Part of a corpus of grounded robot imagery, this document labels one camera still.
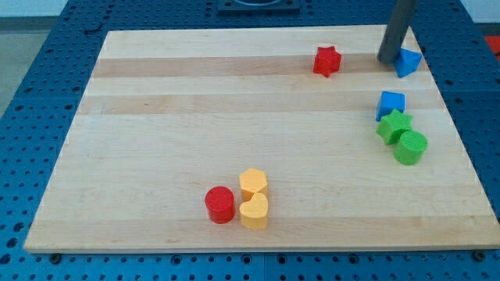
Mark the green star block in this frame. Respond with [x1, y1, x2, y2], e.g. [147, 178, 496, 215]
[376, 109, 413, 145]

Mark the blue cube block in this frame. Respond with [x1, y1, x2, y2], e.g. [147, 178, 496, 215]
[376, 91, 406, 122]

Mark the red star block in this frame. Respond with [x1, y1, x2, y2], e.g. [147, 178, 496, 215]
[312, 46, 342, 77]

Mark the red cylinder block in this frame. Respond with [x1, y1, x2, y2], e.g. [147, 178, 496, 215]
[205, 186, 235, 224]

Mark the green cylinder block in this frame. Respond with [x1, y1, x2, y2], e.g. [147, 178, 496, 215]
[393, 131, 427, 165]

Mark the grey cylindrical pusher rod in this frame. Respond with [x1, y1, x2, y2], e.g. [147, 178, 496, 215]
[377, 0, 419, 64]

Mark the yellow heart block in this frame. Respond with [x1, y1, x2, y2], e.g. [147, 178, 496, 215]
[239, 193, 269, 230]

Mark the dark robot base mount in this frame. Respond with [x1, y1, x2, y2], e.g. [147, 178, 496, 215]
[216, 0, 301, 15]

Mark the yellow hexagon block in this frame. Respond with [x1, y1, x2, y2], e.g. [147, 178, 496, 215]
[239, 168, 268, 201]

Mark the blue triangle block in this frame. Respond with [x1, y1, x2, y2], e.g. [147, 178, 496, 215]
[394, 48, 423, 78]

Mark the light wooden board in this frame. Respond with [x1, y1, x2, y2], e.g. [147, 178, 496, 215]
[24, 25, 499, 254]

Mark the red object at edge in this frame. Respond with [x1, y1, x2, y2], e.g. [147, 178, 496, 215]
[484, 35, 500, 60]

